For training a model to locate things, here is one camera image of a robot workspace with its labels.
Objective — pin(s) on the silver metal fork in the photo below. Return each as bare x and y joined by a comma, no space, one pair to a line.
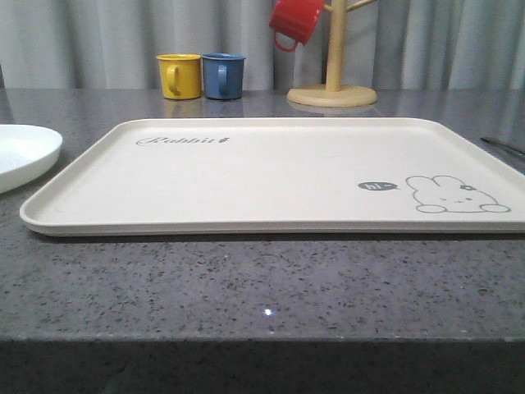
506,145

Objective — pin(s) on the white round plate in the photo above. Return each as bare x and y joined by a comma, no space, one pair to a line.
26,152

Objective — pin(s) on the cream rabbit serving tray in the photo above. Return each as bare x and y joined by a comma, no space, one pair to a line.
183,176

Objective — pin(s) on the wooden mug tree stand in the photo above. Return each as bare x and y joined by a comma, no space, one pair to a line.
334,94

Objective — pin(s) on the blue enamel mug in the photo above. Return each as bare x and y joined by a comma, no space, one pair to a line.
223,75

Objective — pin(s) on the yellow enamel mug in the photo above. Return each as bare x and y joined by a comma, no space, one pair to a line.
181,76

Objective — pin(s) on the red enamel mug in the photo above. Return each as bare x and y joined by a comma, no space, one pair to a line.
295,19

